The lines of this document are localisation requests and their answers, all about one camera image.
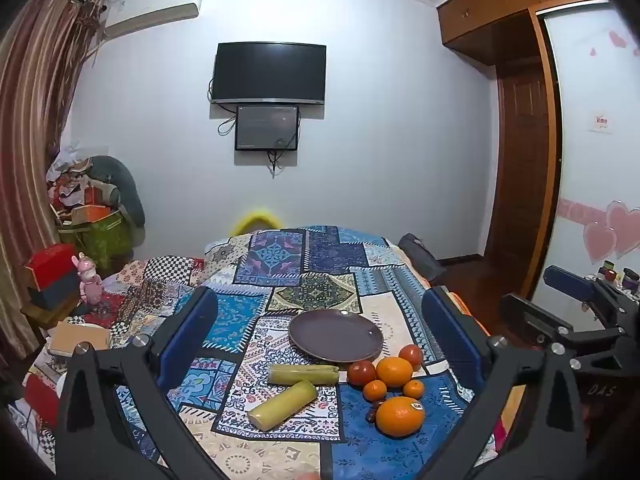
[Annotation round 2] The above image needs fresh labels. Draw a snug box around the flat beige cardboard box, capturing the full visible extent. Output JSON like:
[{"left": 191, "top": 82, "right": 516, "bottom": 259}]
[{"left": 50, "top": 321, "right": 112, "bottom": 358}]

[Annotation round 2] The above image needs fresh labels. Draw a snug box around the blue patchwork blanket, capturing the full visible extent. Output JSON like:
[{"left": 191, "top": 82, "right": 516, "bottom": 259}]
[{"left": 107, "top": 225, "right": 501, "bottom": 480}]

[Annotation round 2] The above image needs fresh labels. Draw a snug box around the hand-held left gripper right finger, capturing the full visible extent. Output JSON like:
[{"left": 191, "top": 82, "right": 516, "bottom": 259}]
[{"left": 421, "top": 285, "right": 588, "bottom": 480}]

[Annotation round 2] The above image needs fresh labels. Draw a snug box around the yellow round object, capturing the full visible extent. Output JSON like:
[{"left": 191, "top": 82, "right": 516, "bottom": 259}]
[{"left": 230, "top": 208, "right": 281, "bottom": 236}]

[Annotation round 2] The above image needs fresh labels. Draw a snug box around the black wall television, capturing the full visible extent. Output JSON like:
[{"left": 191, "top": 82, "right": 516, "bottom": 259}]
[{"left": 210, "top": 42, "right": 327, "bottom": 106}]

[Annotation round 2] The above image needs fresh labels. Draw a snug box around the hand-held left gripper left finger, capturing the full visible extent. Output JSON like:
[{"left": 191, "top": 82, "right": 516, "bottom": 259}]
[{"left": 54, "top": 287, "right": 236, "bottom": 480}]

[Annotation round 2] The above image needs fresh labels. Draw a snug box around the white sliding wardrobe door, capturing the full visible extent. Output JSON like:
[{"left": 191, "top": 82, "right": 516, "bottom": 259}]
[{"left": 530, "top": 5, "right": 640, "bottom": 301}]

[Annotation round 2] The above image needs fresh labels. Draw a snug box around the pink rabbit toy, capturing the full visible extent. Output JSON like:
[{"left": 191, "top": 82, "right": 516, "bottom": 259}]
[{"left": 71, "top": 253, "right": 104, "bottom": 306}]

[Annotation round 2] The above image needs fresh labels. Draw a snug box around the smooth green sugarcane piece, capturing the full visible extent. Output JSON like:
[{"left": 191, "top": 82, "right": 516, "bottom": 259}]
[{"left": 247, "top": 381, "right": 319, "bottom": 432}]

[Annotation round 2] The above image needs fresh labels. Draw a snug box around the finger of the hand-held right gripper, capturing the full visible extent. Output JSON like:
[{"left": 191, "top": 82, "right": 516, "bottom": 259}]
[
  {"left": 499, "top": 292, "right": 626, "bottom": 356},
  {"left": 544, "top": 265, "right": 640, "bottom": 321}
]

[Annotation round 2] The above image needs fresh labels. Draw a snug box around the white air conditioner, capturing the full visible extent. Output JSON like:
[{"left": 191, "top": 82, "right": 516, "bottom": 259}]
[{"left": 102, "top": 2, "right": 200, "bottom": 41}]

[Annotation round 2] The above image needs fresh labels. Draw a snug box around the sugarcane piece with ragged end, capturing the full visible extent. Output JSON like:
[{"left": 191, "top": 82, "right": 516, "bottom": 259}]
[{"left": 267, "top": 364, "right": 340, "bottom": 386}]

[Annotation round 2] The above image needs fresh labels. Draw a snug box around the red tomato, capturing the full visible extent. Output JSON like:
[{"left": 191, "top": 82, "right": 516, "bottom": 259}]
[
  {"left": 398, "top": 344, "right": 424, "bottom": 368},
  {"left": 347, "top": 360, "right": 377, "bottom": 387}
]

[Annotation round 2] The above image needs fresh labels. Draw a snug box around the group of small jars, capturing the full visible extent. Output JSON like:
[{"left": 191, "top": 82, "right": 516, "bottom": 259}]
[{"left": 597, "top": 260, "right": 640, "bottom": 293}]

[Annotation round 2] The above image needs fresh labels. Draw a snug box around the green cardboard box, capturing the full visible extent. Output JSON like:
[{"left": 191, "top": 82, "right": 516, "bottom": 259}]
[{"left": 57, "top": 210, "right": 133, "bottom": 271}]

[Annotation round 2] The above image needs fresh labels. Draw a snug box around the brown wooden door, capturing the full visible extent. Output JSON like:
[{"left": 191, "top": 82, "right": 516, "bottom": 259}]
[{"left": 482, "top": 10, "right": 561, "bottom": 301}]

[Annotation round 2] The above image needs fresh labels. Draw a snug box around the red box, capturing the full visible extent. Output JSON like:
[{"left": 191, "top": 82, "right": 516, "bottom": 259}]
[{"left": 25, "top": 243, "right": 80, "bottom": 291}]

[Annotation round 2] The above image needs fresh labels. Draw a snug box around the grey plush pillow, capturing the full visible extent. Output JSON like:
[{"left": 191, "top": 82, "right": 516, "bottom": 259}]
[{"left": 92, "top": 156, "right": 147, "bottom": 228}]

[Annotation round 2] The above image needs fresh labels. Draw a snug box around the pink heart sticker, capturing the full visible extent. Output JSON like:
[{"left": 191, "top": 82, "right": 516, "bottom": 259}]
[{"left": 582, "top": 200, "right": 640, "bottom": 266}]

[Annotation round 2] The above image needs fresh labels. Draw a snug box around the small black wall monitor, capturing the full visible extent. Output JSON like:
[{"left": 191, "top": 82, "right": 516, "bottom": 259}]
[{"left": 235, "top": 105, "right": 301, "bottom": 152}]

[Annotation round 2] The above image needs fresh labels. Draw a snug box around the wooden overhead cabinet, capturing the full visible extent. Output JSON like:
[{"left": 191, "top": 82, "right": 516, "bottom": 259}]
[{"left": 436, "top": 0, "right": 608, "bottom": 66}]

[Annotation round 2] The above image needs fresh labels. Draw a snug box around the black white checkered cloth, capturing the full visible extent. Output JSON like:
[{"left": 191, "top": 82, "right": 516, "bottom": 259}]
[{"left": 125, "top": 256, "right": 206, "bottom": 311}]

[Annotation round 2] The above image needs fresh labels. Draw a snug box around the dark brown round plate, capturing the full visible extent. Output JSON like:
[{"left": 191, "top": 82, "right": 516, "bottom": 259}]
[{"left": 288, "top": 309, "right": 385, "bottom": 364}]

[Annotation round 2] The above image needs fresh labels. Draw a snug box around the large orange with sticker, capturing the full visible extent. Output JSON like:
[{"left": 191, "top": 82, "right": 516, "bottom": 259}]
[{"left": 375, "top": 396, "right": 426, "bottom": 437}]

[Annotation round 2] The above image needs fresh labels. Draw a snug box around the plain orange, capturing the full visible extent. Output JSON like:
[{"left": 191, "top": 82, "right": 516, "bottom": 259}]
[{"left": 376, "top": 356, "right": 414, "bottom": 388}]

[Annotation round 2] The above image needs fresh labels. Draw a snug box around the brown striped curtain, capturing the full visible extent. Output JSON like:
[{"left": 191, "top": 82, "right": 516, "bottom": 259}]
[{"left": 0, "top": 0, "right": 106, "bottom": 356}]

